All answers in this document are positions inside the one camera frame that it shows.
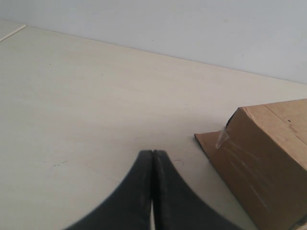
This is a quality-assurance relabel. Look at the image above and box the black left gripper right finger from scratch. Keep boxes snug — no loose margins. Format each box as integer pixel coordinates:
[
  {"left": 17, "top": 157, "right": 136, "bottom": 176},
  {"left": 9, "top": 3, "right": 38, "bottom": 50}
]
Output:
[{"left": 152, "top": 150, "right": 241, "bottom": 230}]

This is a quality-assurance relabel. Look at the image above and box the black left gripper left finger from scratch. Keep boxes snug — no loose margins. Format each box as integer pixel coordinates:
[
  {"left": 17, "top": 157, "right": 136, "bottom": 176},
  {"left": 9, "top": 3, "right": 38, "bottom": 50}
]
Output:
[{"left": 67, "top": 150, "right": 153, "bottom": 230}]

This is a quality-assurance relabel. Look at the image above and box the brown cardboard box with slot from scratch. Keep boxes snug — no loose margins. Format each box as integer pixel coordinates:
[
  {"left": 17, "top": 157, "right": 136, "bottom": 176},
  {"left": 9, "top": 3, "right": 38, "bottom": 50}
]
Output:
[{"left": 195, "top": 99, "right": 307, "bottom": 230}]

